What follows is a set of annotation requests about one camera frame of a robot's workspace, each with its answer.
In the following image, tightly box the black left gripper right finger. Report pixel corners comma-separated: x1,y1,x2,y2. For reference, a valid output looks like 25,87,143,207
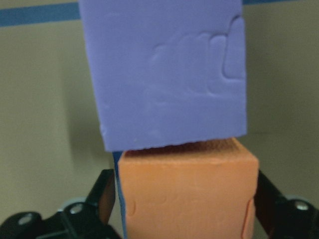
254,170,288,236

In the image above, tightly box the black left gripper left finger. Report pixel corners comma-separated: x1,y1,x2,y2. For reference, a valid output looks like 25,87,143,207
86,169,116,225

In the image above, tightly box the orange foam cube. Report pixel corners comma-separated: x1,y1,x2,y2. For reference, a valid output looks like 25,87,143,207
118,138,259,239

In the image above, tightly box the purple foam cube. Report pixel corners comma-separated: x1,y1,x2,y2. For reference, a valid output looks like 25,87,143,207
79,0,247,152

